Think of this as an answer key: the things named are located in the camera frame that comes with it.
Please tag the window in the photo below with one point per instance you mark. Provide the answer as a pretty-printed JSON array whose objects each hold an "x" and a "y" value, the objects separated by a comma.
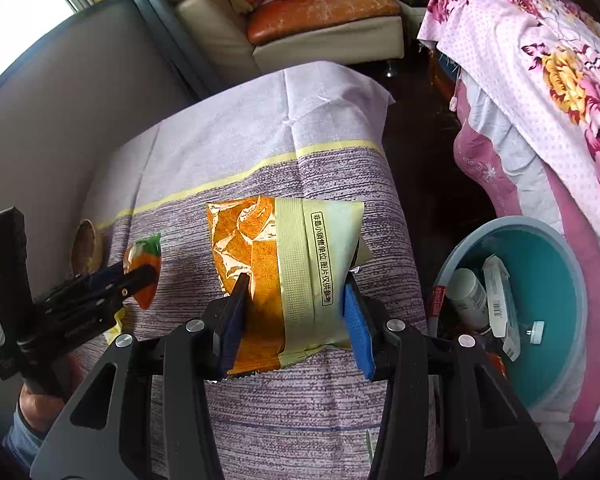
[{"x": 20, "y": 20}]

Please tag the clear plastic bottle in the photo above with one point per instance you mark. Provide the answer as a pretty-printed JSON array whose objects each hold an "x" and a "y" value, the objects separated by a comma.
[{"x": 534, "y": 332}]

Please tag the person's left forearm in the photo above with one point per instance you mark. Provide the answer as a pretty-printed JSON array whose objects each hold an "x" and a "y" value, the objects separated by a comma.
[{"x": 20, "y": 445}]

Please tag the pink white bed sheet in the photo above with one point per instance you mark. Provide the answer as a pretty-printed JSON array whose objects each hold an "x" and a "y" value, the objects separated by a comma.
[{"x": 505, "y": 195}]

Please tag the white plastic container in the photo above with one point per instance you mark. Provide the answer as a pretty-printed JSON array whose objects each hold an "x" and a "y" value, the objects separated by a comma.
[{"x": 467, "y": 292}]

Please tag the brown wooden spoon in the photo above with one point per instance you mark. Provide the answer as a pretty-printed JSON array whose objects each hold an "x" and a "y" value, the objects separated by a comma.
[{"x": 86, "y": 250}]

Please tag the orange seat cushion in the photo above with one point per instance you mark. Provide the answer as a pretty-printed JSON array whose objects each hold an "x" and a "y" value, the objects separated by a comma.
[{"x": 320, "y": 10}]

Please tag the small orange green packet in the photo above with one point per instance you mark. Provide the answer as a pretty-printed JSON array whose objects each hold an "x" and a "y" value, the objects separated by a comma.
[{"x": 142, "y": 252}]

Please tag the yellow wrapper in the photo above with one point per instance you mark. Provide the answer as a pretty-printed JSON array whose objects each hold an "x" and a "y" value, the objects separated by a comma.
[{"x": 117, "y": 327}]

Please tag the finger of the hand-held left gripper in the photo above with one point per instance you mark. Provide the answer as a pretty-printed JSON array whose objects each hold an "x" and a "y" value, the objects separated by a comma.
[
  {"x": 100, "y": 277},
  {"x": 130, "y": 282}
]

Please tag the pink floral blanket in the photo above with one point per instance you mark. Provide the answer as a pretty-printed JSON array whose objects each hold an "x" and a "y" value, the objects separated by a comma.
[{"x": 530, "y": 35}]

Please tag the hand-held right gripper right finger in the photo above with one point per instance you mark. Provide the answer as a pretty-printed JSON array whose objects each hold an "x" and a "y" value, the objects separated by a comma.
[{"x": 357, "y": 330}]

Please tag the purple striped cloth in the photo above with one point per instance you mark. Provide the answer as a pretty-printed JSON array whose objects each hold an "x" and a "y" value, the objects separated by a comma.
[{"x": 280, "y": 410}]

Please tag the grey teal trash bin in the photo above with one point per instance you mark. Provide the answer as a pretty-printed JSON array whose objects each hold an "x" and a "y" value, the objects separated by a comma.
[{"x": 555, "y": 285}]

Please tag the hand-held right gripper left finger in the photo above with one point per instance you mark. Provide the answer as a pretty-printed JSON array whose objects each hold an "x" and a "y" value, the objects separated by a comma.
[{"x": 235, "y": 320}]

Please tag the cream leather sofa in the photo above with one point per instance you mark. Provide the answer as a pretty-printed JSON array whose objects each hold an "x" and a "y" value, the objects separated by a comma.
[{"x": 205, "y": 20}]

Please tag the person's left hand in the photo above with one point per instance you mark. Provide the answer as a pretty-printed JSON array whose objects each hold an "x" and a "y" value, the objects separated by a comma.
[{"x": 42, "y": 407}]

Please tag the orange snack packet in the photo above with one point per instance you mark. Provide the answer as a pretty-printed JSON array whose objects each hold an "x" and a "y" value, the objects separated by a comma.
[{"x": 300, "y": 260}]

